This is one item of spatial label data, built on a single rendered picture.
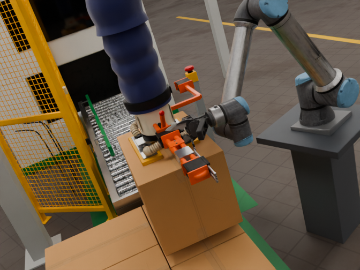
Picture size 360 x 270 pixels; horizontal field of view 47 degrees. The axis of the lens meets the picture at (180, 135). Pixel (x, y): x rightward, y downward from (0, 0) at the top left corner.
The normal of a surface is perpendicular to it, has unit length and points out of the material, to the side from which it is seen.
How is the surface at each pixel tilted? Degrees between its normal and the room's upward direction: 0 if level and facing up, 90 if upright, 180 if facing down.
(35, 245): 90
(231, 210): 90
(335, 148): 0
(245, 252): 0
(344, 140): 0
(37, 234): 90
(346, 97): 90
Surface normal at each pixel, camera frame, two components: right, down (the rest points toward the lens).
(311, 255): -0.28, -0.86
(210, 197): 0.29, 0.34
